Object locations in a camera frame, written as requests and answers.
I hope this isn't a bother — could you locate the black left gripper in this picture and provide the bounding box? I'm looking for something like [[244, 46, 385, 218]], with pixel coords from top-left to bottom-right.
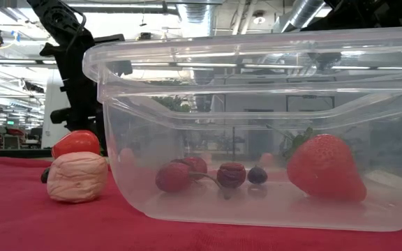
[[40, 33, 106, 156]]

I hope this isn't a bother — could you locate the red toy bell pepper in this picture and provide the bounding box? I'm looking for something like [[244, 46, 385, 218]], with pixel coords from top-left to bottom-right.
[[50, 130, 101, 160]]

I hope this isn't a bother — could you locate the dark toy blueberry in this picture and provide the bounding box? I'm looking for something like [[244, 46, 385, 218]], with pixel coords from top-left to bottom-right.
[[246, 165, 269, 185], [40, 166, 51, 185]]

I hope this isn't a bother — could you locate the small pink toy peach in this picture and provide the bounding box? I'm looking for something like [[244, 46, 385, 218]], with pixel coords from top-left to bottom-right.
[[119, 146, 135, 165], [258, 152, 277, 168]]

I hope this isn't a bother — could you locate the large red toy strawberry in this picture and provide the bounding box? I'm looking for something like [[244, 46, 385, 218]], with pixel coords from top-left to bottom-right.
[[267, 125, 368, 203]]

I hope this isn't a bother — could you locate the clear plastic tupperware container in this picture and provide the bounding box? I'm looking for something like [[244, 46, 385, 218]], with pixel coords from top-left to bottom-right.
[[82, 26, 402, 233]]

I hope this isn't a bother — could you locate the pink wrinkled toy fruit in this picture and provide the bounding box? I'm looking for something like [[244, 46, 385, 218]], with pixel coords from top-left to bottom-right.
[[46, 151, 109, 204]]

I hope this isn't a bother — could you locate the green succulent in patterned pot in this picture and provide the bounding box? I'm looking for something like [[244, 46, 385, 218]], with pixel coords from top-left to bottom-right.
[[151, 94, 193, 113]]

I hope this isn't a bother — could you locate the red cloth mat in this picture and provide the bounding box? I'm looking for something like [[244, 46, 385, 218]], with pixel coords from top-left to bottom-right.
[[0, 156, 402, 251]]

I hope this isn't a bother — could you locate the small white card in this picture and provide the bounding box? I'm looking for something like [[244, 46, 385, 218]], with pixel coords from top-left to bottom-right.
[[366, 169, 402, 191]]

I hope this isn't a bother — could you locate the black aluminium table frame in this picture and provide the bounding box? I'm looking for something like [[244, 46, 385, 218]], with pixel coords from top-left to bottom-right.
[[0, 148, 52, 160]]

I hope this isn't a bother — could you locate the corrugated silver air duct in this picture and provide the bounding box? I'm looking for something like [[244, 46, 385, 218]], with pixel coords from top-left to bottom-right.
[[176, 2, 219, 34]]

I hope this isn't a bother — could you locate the smooth silver air duct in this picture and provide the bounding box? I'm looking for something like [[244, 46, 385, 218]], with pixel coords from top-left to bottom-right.
[[274, 0, 326, 31]]

